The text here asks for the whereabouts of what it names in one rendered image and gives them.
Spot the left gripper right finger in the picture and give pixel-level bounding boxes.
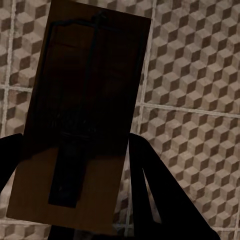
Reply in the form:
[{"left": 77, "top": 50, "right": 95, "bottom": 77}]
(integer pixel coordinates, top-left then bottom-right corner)
[{"left": 129, "top": 133, "right": 220, "bottom": 240}]

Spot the mousetrap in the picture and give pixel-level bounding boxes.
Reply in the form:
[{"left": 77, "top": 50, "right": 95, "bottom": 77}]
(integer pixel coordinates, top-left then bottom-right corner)
[{"left": 6, "top": 0, "right": 152, "bottom": 236}]

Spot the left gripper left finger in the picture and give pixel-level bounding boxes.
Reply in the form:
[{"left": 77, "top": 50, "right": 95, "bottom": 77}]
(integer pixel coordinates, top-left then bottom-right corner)
[{"left": 0, "top": 133, "right": 23, "bottom": 193}]

